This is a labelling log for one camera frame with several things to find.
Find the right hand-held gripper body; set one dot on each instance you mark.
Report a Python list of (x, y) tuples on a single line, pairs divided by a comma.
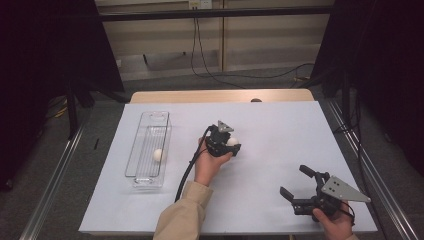
[(341, 190)]

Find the aluminium rail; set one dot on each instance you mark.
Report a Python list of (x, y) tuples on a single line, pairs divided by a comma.
[(386, 203), (45, 200)]

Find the black stand pole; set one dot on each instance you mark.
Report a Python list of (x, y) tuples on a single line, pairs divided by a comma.
[(346, 100), (72, 113)]

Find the person's right hand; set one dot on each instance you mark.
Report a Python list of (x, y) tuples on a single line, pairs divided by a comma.
[(333, 228)]

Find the wooden table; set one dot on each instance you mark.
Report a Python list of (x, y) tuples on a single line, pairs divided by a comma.
[(200, 96)]

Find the black horizontal bar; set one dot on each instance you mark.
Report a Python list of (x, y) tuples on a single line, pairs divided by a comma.
[(200, 14)]

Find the black curtain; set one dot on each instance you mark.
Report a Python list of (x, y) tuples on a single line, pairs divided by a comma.
[(383, 50), (50, 50)]

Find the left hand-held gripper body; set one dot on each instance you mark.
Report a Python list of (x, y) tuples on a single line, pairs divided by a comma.
[(217, 143)]

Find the person's left hand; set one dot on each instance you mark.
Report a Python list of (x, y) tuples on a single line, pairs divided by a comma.
[(208, 168)]

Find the clear plastic container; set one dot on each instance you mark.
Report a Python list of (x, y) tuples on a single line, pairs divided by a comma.
[(146, 146)]

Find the white board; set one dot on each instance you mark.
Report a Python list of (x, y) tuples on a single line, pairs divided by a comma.
[(250, 200)]

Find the white wall socket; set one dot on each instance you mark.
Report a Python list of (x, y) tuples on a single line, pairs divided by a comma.
[(200, 4)]

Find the white egg with red mark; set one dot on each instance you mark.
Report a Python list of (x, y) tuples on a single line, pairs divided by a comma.
[(159, 155)]

